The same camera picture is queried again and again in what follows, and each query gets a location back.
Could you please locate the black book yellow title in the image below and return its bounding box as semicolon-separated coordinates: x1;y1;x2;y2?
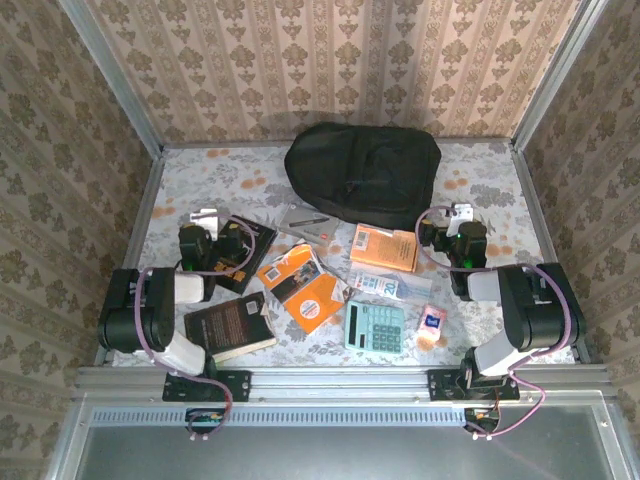
212;214;280;296

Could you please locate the dark book brown text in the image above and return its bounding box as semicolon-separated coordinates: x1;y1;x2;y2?
183;291;279;365

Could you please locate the pink tissue pack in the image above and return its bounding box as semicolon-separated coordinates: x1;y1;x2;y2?
419;303;448;337

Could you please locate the orange paperback notebook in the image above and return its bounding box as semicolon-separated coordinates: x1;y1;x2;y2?
348;222;421;275

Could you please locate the clear pouch with banknote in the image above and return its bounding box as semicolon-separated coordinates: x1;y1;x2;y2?
347;264;434;301

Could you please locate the grey pen box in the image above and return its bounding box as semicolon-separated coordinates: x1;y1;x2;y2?
276;202;340;246

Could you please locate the torn orange magazine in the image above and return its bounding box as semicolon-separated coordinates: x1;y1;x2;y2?
255;243;351;337

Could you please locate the teal desk calculator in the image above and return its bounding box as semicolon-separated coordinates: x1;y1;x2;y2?
343;298;406;357

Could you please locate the black student backpack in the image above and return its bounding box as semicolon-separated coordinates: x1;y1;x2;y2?
283;121;443;227

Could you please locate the grey metal panel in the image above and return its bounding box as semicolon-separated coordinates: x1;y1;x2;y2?
44;394;640;480

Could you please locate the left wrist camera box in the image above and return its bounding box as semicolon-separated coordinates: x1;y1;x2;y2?
188;208;220;237

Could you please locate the left aluminium side rail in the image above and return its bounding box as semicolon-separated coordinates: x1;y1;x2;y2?
94;147;166;366

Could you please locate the aluminium side rail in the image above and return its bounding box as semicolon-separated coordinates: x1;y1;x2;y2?
94;147;166;366
508;142;592;365

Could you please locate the right aluminium side rail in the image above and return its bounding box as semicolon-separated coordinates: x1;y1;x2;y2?
508;142;592;365

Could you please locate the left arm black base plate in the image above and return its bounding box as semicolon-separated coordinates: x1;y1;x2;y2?
162;368;252;404

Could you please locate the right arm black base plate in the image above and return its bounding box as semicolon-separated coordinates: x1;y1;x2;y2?
427;368;521;403

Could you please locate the left aluminium corner post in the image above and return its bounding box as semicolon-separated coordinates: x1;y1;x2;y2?
57;0;164;159

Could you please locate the aluminium corner post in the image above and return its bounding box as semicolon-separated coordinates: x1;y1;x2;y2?
57;0;164;159
509;0;609;151

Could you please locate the aluminium front rail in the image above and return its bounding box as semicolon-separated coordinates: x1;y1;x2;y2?
74;364;614;401

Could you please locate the right aluminium corner post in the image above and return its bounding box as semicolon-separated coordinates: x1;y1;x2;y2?
509;0;609;151

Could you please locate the slotted cable duct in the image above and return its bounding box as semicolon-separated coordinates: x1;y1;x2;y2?
89;405;469;427

